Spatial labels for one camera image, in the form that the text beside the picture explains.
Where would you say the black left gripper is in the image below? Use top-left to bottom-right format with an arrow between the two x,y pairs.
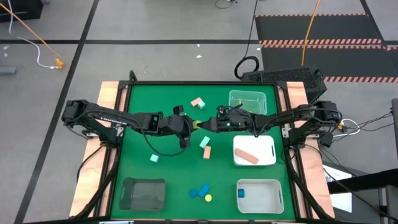
160,113 -> 198,139

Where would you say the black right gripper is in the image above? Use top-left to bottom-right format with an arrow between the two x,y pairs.
198,105 -> 250,134

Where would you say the long pink block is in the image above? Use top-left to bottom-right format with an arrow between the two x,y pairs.
234,147 -> 259,165

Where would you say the blue rectangular block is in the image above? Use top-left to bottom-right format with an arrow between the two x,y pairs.
198,184 -> 211,198

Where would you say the clear plastic bin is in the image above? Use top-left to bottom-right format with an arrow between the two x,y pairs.
228,90 -> 268,116

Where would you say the white plastic bin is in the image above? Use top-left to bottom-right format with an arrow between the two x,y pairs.
233,134 -> 277,167
236,179 -> 285,215

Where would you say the dark translucent bin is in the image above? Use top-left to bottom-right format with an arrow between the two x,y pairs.
119,177 -> 167,212

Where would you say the plywood side board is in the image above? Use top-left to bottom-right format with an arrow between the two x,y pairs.
285,81 -> 335,218
70,81 -> 121,218

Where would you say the black power adapter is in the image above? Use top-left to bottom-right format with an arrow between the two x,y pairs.
319,132 -> 335,147

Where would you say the white paper sheet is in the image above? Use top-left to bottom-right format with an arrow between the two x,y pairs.
322,163 -> 354,214

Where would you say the black hazard-striped floor mat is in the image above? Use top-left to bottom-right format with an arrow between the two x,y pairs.
254,14 -> 398,83

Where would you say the black box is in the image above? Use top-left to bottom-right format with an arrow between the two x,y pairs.
0,0 -> 44,23

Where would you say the black table frame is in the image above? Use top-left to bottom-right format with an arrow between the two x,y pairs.
74,70 -> 333,224

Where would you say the black hanging cable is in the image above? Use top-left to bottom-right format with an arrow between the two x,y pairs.
233,0 -> 261,80

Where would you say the yellow-orange hanging cord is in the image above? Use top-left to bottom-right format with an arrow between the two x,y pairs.
300,0 -> 321,67

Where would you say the white floor cable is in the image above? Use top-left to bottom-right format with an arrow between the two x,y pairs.
6,0 -> 58,69

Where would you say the orange floor cable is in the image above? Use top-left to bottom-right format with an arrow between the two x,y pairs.
0,2 -> 63,63

